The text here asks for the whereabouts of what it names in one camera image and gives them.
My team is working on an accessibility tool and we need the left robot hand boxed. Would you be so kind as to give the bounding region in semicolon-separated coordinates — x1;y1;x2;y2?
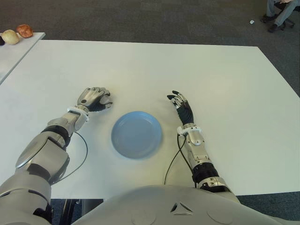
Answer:
76;86;113;113

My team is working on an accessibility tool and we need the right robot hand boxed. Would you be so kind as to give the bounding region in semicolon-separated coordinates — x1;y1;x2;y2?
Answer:
166;90;195;127

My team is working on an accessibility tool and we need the blue round plate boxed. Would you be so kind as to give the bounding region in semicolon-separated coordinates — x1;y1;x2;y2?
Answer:
111;111;163;160

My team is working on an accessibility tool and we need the white side table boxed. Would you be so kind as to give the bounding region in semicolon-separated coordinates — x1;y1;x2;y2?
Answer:
0;32;45;85

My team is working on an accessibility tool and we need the grey robot torso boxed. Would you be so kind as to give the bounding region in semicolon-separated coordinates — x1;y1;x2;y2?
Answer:
70;184;286;225

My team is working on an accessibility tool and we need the reddish brown bread roll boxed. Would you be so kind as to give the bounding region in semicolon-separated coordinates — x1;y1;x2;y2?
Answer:
15;24;33;38

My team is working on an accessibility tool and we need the seated person in jeans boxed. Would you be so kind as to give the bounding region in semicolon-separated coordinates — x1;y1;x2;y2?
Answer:
260;0;300;33

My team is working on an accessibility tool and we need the black office chair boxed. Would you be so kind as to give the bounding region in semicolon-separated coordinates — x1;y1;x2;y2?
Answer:
274;0;300;29

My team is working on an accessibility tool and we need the thin black cable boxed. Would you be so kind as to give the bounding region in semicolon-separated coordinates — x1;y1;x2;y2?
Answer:
177;135;197;188
163;135;186;186
52;131;89;183

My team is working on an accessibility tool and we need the black metal frame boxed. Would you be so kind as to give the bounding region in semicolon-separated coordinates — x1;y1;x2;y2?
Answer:
62;199;82;225

